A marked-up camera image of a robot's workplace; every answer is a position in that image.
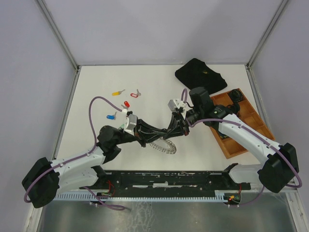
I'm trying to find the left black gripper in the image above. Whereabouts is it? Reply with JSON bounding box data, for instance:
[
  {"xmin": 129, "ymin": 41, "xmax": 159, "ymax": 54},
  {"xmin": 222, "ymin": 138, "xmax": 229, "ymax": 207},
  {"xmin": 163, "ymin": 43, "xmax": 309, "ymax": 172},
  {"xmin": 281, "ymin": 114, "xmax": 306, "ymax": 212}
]
[{"xmin": 114, "ymin": 117, "xmax": 168, "ymax": 147}]

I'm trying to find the blue tagged key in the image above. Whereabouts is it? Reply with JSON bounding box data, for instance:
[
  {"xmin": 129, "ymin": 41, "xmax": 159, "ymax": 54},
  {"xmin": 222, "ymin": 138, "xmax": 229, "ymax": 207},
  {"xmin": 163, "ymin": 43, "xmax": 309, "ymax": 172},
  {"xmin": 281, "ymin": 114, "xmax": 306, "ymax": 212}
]
[{"xmin": 106, "ymin": 112, "xmax": 117, "ymax": 120}]

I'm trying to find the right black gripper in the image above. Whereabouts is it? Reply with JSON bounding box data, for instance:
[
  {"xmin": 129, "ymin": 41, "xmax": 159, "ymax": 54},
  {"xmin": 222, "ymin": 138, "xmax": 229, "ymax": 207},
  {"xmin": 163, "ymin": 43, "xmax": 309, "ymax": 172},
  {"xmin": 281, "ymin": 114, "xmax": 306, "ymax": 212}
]
[{"xmin": 163, "ymin": 107, "xmax": 203, "ymax": 140}]

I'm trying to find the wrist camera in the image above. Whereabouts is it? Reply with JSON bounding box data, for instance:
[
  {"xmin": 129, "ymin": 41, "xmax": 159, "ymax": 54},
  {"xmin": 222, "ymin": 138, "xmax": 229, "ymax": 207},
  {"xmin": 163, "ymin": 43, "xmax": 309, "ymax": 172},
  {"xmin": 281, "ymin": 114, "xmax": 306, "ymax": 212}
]
[
  {"xmin": 168, "ymin": 99, "xmax": 188, "ymax": 114},
  {"xmin": 122, "ymin": 109, "xmax": 138, "ymax": 136}
]

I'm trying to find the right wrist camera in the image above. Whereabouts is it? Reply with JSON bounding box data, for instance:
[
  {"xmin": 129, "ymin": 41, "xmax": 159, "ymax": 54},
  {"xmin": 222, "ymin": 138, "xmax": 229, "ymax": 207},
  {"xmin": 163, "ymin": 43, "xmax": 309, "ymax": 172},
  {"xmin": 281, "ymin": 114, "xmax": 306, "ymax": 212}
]
[{"xmin": 168, "ymin": 99, "xmax": 188, "ymax": 114}]

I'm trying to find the purple cable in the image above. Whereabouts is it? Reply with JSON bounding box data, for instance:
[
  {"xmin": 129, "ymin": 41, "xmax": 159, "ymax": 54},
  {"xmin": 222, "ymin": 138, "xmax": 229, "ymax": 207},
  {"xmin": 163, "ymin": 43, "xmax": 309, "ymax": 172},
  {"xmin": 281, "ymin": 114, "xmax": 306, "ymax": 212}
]
[
  {"xmin": 181, "ymin": 88, "xmax": 303, "ymax": 207},
  {"xmin": 23, "ymin": 96, "xmax": 126, "ymax": 210}
]

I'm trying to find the yellow tagged key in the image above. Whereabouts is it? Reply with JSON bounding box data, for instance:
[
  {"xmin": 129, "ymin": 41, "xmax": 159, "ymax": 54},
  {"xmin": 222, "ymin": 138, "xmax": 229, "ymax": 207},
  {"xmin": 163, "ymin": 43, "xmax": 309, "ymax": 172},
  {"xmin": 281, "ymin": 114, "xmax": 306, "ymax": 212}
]
[{"xmin": 112, "ymin": 89, "xmax": 125, "ymax": 96}]

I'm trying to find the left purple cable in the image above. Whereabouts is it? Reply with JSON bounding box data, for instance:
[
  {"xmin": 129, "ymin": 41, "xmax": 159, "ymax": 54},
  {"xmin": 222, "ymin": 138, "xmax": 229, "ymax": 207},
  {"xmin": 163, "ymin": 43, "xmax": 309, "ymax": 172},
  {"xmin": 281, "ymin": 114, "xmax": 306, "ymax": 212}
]
[{"xmin": 23, "ymin": 96, "xmax": 126, "ymax": 210}]

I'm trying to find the patterned item in tray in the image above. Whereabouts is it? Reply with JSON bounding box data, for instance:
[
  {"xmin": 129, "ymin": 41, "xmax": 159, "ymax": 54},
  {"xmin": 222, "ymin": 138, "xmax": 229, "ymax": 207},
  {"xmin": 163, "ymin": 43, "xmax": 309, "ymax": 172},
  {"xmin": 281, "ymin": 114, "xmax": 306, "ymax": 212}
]
[{"xmin": 218, "ymin": 132, "xmax": 228, "ymax": 140}]

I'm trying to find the red open tagged key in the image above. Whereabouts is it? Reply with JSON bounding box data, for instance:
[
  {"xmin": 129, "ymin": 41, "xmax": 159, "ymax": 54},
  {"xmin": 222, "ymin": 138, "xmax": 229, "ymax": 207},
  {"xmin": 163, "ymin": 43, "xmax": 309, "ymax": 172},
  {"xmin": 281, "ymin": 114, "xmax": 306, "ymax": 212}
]
[{"xmin": 130, "ymin": 89, "xmax": 141, "ymax": 98}]

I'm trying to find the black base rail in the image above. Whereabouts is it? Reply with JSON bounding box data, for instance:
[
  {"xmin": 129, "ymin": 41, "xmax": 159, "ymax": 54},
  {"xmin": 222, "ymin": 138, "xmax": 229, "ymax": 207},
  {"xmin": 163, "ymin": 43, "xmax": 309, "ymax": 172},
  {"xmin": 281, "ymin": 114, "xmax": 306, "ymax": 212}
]
[{"xmin": 89, "ymin": 170, "xmax": 251, "ymax": 196}]

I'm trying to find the black round item in tray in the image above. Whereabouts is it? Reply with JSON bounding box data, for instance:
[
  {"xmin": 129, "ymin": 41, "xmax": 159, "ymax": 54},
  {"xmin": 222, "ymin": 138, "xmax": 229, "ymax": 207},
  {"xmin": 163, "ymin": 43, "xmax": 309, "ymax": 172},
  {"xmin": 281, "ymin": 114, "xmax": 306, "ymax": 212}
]
[{"xmin": 228, "ymin": 89, "xmax": 243, "ymax": 102}]

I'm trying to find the solid red tagged key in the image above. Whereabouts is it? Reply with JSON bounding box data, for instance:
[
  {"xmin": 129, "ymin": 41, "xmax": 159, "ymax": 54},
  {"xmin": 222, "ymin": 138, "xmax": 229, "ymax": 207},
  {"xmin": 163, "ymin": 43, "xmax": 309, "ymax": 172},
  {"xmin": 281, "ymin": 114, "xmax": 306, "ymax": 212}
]
[{"xmin": 121, "ymin": 101, "xmax": 130, "ymax": 109}]

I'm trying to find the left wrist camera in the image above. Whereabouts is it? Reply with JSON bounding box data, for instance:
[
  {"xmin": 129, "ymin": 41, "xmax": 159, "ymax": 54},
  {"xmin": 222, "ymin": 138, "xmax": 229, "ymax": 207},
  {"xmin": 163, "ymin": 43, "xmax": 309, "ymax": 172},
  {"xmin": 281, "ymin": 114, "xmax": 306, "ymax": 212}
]
[{"xmin": 122, "ymin": 109, "xmax": 138, "ymax": 136}]

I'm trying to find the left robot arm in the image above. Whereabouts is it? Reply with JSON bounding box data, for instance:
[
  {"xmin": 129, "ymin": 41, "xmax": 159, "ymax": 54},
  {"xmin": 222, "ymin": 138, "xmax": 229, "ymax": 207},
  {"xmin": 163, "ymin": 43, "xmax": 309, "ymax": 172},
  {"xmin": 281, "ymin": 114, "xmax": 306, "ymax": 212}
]
[{"xmin": 22, "ymin": 115, "xmax": 170, "ymax": 208}]

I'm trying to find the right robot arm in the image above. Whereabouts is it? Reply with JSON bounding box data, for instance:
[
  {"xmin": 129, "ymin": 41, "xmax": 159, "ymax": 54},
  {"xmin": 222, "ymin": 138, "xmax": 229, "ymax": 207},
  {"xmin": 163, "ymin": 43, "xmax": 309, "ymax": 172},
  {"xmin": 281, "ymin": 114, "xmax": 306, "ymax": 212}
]
[{"xmin": 166, "ymin": 87, "xmax": 302, "ymax": 193}]

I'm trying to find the black folded cloth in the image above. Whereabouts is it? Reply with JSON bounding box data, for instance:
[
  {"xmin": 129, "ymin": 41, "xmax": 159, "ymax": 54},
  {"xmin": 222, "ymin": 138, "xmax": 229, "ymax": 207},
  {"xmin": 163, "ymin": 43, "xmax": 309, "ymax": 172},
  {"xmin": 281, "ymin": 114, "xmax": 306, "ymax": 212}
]
[{"xmin": 175, "ymin": 58, "xmax": 227, "ymax": 95}]

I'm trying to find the white slotted cable duct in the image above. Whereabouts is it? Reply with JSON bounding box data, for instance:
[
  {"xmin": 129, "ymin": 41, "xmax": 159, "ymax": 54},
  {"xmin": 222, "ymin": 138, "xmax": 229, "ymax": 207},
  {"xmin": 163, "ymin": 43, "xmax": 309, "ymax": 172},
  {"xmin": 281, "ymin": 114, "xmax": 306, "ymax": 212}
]
[{"xmin": 54, "ymin": 190, "xmax": 227, "ymax": 203}]

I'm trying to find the metal disc with keyrings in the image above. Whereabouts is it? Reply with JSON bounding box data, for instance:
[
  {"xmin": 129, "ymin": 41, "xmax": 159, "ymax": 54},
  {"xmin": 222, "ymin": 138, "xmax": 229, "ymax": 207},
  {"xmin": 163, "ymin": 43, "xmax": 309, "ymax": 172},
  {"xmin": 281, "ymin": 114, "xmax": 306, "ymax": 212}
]
[{"xmin": 149, "ymin": 138, "xmax": 177, "ymax": 155}]

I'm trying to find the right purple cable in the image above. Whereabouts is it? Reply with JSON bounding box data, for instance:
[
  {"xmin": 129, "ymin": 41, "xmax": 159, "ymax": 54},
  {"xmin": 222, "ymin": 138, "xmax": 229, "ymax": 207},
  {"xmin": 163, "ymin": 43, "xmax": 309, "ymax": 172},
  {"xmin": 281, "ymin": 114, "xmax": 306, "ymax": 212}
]
[{"xmin": 181, "ymin": 88, "xmax": 303, "ymax": 207}]

